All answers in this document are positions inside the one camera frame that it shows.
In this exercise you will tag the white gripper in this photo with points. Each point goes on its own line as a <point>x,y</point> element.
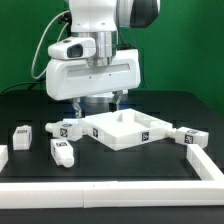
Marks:
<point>74,78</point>

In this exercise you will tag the white square tabletop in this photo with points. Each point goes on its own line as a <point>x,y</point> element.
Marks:
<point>125,128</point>

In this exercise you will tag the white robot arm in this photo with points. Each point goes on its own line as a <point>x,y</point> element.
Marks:
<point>89,62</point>

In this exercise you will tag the white front fence bar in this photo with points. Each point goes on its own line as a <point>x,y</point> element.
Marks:
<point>110,194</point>

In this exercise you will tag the white fence bar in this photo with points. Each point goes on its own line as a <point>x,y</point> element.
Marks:
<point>110,194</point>
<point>205,168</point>

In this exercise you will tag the white left fence piece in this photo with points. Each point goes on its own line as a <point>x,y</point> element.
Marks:
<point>3,156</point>

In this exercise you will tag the white right fence bar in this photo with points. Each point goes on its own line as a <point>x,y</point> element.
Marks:
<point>205,168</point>

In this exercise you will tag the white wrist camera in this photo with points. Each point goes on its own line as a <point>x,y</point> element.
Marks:
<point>73,48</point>

